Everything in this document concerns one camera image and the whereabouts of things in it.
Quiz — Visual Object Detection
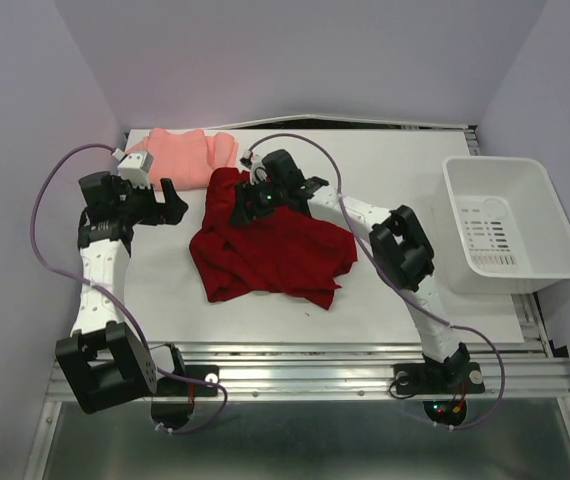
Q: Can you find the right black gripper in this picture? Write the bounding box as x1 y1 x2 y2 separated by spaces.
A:
226 176 286 227

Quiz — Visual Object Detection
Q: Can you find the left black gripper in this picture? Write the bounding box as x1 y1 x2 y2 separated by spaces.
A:
114 176 188 226

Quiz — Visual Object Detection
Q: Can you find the pink pleated skirt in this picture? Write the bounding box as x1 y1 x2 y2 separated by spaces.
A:
126 128 238 191

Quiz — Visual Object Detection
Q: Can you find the red skirt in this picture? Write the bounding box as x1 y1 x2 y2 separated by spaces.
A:
189 168 357 310

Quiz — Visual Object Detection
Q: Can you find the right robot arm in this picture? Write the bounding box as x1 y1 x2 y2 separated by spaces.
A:
230 149 469 390

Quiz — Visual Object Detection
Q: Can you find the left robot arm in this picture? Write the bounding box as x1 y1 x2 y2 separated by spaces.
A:
55 172 188 414

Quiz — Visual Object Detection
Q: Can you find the white backdrop board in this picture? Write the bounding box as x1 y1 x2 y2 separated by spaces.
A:
209 114 473 131

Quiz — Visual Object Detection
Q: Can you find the white plastic bin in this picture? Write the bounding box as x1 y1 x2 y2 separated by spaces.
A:
432 156 570 295

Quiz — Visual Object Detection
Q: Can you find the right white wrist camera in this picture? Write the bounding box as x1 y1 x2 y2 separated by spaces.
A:
239 150 269 185

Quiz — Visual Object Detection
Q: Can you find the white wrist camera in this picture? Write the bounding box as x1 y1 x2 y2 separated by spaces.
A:
112 149 154 190
239 150 269 185

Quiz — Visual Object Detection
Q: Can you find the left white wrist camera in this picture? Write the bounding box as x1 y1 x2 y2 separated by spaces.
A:
112 149 154 190

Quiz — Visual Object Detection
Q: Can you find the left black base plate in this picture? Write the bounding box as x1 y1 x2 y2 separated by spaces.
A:
156 364 219 400

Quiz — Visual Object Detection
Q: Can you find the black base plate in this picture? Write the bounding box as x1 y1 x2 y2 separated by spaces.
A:
156 364 219 400
393 362 486 396

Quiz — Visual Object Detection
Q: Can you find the aluminium rail frame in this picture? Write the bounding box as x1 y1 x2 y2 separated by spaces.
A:
24 124 570 480

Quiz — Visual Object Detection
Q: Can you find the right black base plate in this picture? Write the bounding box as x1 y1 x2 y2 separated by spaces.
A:
393 362 486 396

